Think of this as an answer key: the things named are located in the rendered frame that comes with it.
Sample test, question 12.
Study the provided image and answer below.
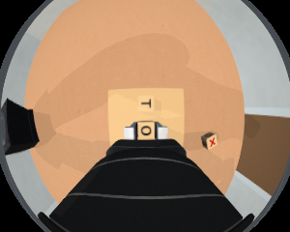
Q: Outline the beige square mat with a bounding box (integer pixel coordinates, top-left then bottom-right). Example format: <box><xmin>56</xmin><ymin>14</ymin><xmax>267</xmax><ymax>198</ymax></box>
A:
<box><xmin>108</xmin><ymin>88</ymin><xmax>185</xmax><ymax>147</ymax></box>

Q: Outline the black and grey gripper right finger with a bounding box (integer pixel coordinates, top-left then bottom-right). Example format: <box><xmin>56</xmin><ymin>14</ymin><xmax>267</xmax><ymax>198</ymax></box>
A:
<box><xmin>155</xmin><ymin>122</ymin><xmax>168</xmax><ymax>139</ymax></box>

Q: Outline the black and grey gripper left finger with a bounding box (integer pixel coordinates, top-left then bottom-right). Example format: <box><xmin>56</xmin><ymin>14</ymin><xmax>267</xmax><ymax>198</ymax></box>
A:
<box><xmin>124</xmin><ymin>122</ymin><xmax>138</xmax><ymax>139</ymax></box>

